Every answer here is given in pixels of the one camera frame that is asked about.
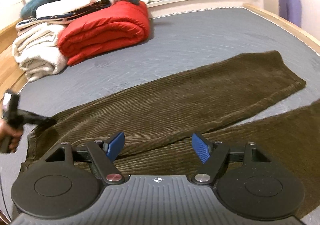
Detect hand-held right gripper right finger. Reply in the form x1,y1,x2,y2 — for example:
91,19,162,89
191,132,272,186

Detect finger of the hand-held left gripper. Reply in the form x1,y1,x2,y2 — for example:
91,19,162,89
18,109,57,129

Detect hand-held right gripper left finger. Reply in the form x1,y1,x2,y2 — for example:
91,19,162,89
44,131,125,186

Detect olive corduroy pants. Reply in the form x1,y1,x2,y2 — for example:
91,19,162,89
21,50,320,218

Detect person's left hand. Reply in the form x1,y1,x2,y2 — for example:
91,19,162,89
0,120,24,153

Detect white folded fleece blanket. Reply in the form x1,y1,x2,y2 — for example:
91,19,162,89
14,45,68,82

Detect cream folded blanket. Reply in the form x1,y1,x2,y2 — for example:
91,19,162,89
12,23,64,49

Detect navy star-print folded blanket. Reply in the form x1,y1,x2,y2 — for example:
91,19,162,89
15,0,118,31

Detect grey quilted mattress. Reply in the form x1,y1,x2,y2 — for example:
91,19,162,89
0,6,320,225

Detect red folded duvet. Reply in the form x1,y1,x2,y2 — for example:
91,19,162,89
57,0,150,66

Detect white pillow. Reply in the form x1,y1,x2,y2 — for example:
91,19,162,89
36,0,118,18

